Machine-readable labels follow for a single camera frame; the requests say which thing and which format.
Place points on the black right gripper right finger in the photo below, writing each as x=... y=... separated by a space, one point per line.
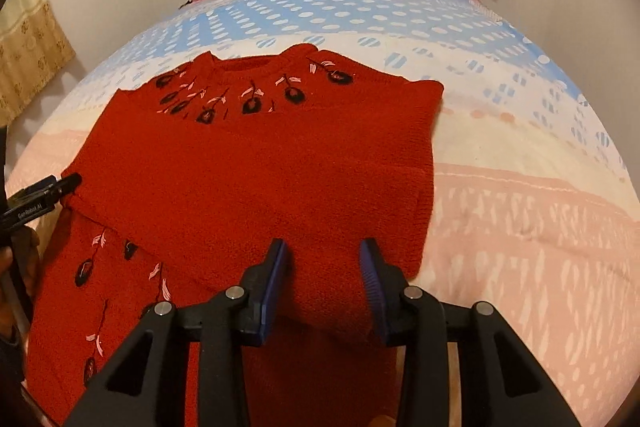
x=501 y=382

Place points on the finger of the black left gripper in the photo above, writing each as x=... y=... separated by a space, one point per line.
x=40 y=198

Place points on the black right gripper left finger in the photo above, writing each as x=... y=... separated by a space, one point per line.
x=144 y=381

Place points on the red knitted sweater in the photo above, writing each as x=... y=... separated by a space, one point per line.
x=187 y=180

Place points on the beige floral curtain left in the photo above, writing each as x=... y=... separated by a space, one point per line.
x=33 y=49

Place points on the pink blue dotted bedspread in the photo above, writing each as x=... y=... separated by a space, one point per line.
x=534 y=207

